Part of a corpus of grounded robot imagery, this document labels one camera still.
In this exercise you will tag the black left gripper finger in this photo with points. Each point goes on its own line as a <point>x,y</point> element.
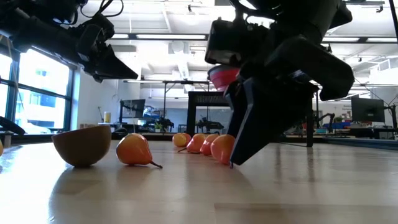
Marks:
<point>105,77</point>
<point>115,65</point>

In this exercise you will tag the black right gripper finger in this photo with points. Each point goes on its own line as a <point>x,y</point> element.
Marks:
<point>273,115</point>
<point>236,102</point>

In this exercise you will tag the red collapsible colander bowl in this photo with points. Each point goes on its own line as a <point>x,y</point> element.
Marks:
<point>224,77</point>

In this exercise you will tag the small orange plastic pear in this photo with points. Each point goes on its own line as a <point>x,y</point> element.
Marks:
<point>196,143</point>
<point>206,146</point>
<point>189,138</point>
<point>133,151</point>
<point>179,140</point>
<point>222,149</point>

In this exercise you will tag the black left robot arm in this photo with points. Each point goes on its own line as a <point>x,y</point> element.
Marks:
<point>31,28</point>

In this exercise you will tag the black background robot arm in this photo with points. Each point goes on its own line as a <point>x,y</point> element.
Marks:
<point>208,125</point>

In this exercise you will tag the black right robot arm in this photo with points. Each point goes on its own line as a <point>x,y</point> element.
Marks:
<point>295,15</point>

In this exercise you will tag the black perforated metal shelf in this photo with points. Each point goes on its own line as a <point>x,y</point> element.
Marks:
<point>205,99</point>

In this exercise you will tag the black overhead light bar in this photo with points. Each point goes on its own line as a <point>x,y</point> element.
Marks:
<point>133,36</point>

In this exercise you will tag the yellow container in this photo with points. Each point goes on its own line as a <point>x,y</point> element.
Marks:
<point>107,117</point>

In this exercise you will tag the black computer monitor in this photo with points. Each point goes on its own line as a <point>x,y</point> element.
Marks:
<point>368,109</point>
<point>133,107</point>

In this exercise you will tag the large window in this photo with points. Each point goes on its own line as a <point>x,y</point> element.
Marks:
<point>43,93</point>

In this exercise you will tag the black background rig frame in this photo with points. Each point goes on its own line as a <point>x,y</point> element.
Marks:
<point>155,81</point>

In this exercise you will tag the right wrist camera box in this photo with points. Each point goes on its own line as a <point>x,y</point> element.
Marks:
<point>233,43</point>

